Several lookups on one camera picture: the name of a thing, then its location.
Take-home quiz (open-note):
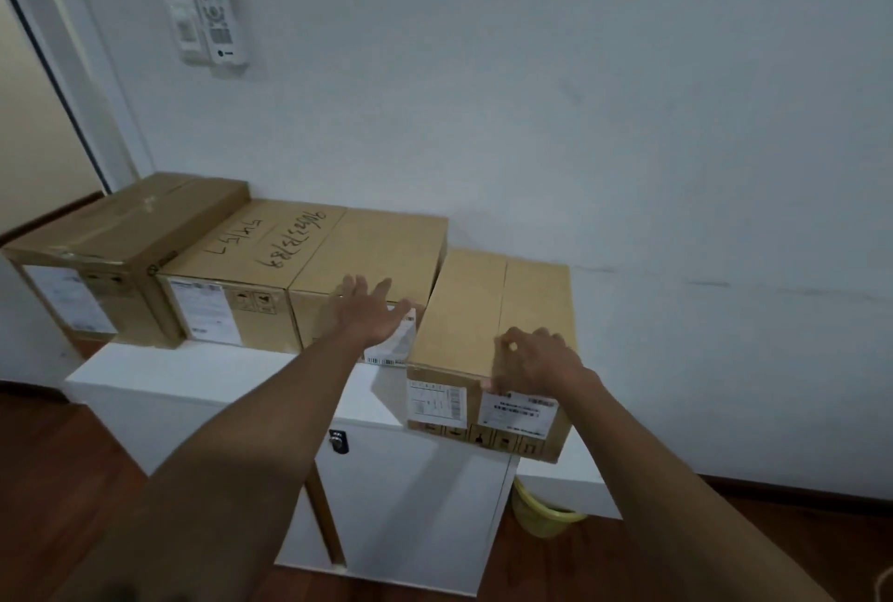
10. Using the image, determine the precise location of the person's right hand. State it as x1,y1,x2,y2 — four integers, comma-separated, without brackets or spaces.
491,326,602,401

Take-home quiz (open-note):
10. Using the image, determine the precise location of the person's left hand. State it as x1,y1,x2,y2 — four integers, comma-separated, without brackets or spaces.
334,274,424,349

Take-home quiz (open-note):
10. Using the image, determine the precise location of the cardboard box with two labels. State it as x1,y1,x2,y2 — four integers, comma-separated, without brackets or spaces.
406,247,579,465

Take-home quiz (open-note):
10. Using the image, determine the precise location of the person's left forearm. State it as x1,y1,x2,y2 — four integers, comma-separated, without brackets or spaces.
50,324,367,602

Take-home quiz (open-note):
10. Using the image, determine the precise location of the person's right forearm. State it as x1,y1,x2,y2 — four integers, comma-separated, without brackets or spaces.
558,371,836,602

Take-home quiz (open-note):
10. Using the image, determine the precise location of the plain cardboard box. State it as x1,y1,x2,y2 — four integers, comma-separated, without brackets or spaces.
288,207,449,368

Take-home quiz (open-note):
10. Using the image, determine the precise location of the cardboard box with handwriting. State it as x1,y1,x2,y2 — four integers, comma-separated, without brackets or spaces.
154,198,348,354

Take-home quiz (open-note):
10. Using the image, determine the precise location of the yellow-green plastic bin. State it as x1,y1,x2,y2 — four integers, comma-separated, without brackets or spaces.
511,477,588,540

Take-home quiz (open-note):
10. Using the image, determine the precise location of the white cabinet with lock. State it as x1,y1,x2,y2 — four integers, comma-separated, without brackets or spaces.
275,363,521,599

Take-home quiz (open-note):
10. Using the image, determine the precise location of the taped cardboard box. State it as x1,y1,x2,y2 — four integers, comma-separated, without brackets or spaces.
0,172,251,350

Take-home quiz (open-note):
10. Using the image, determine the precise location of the white low cabinet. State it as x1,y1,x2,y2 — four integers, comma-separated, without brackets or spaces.
62,339,622,571

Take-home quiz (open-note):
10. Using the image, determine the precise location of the white remote control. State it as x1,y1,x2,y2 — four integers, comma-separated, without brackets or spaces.
187,0,249,69

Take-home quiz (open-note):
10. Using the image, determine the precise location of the white wall switch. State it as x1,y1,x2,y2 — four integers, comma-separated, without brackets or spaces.
163,0,211,66

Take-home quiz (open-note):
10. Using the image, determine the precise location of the white door frame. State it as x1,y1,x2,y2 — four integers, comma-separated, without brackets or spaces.
0,0,156,195

